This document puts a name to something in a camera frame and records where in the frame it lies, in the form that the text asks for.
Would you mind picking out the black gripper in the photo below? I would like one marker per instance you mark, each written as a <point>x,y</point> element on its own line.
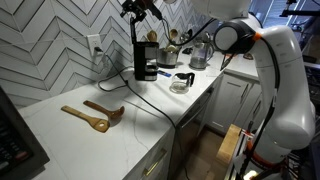
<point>150,7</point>

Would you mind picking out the black coffee maker lid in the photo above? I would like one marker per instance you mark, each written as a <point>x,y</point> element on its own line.
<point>133,30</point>

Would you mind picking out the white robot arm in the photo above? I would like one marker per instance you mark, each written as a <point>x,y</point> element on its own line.
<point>286,83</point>

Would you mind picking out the black coffee maker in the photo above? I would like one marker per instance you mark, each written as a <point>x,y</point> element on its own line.
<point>145,63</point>

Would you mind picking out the round wooden spoon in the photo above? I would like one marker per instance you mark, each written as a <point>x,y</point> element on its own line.
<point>152,35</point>

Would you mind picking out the pale wooden utensil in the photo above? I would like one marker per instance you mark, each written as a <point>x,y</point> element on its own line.
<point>171,48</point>

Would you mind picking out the metal utensil pot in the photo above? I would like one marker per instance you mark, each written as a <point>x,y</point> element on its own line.
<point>166,58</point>

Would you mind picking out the blue small packet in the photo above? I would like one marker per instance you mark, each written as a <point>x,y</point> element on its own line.
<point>164,73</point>

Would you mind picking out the glass kettle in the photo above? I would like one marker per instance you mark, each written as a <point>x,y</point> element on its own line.
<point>199,56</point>

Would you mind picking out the dark wooden spoon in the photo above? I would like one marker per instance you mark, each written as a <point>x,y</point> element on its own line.
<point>105,110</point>

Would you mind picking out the slotted wooden spatula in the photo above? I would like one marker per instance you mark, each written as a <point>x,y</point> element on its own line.
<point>86,118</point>

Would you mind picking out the grey cabinet door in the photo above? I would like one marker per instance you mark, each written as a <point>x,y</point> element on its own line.
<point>230,100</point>
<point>255,110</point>

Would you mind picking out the grey drawer front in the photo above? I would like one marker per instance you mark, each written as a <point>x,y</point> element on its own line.
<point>153,153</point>

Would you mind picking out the wooden board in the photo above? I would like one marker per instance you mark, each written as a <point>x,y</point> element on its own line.
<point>228,143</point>

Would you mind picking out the black microwave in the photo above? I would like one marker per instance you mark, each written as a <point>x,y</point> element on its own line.
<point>13,146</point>

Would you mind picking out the white wall outlet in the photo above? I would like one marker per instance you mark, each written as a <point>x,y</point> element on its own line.
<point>94,41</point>

